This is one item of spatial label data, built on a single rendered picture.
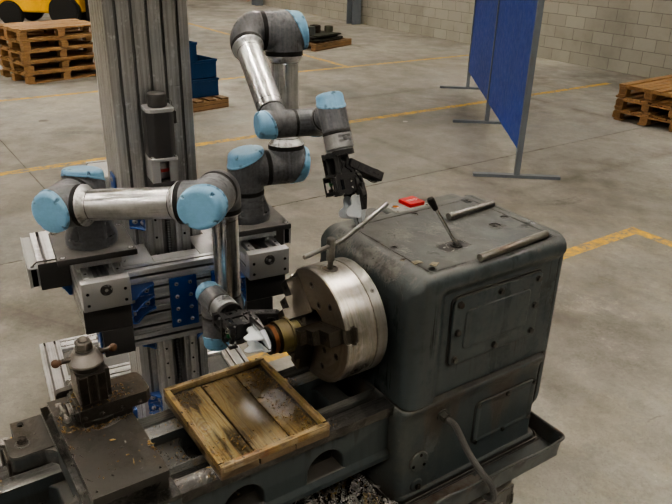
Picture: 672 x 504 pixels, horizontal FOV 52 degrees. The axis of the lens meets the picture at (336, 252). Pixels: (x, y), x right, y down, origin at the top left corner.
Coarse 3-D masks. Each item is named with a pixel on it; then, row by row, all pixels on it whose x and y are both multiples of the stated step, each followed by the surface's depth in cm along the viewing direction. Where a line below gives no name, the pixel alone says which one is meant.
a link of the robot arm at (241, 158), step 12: (228, 156) 219; (240, 156) 216; (252, 156) 216; (264, 156) 220; (228, 168) 220; (240, 168) 217; (252, 168) 218; (264, 168) 219; (240, 180) 219; (252, 180) 219; (264, 180) 221; (252, 192) 221
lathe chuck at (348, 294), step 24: (312, 264) 184; (336, 264) 181; (312, 288) 180; (336, 288) 173; (360, 288) 175; (336, 312) 172; (360, 312) 173; (360, 336) 173; (312, 360) 189; (336, 360) 178; (360, 360) 176
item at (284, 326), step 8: (280, 320) 177; (288, 320) 177; (296, 320) 180; (272, 328) 174; (280, 328) 175; (288, 328) 175; (272, 336) 173; (280, 336) 174; (288, 336) 175; (296, 336) 175; (272, 344) 173; (280, 344) 174; (288, 344) 175; (296, 344) 176; (272, 352) 174; (280, 352) 177
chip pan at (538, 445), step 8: (536, 440) 226; (544, 440) 226; (528, 448) 222; (536, 448) 222; (512, 456) 219; (520, 456) 219; (496, 464) 215; (504, 464) 215; (488, 472) 212; (464, 480) 208; (472, 480) 209; (448, 488) 205; (456, 488) 205; (432, 496) 202; (440, 496) 202
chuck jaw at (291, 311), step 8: (296, 272) 186; (288, 280) 183; (296, 280) 184; (288, 288) 183; (296, 288) 183; (288, 296) 181; (296, 296) 182; (304, 296) 183; (288, 304) 181; (296, 304) 182; (304, 304) 182; (280, 312) 181; (288, 312) 180; (296, 312) 181; (304, 312) 182; (312, 312) 186
